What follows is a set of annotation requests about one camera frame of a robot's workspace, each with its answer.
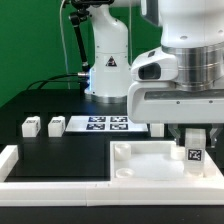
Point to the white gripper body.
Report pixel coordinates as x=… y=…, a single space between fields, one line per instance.
x=177 y=86

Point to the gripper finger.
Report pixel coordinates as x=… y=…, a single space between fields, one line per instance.
x=214 y=133
x=176 y=133

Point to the white square tabletop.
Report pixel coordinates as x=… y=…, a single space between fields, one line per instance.
x=154 y=161

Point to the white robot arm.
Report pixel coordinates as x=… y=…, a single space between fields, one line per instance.
x=187 y=24

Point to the white marker plate with tags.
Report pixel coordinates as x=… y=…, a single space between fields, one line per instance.
x=103 y=124

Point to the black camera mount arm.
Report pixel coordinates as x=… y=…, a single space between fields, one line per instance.
x=81 y=15

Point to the white U-shaped fence wall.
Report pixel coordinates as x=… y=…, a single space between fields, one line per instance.
x=115 y=191

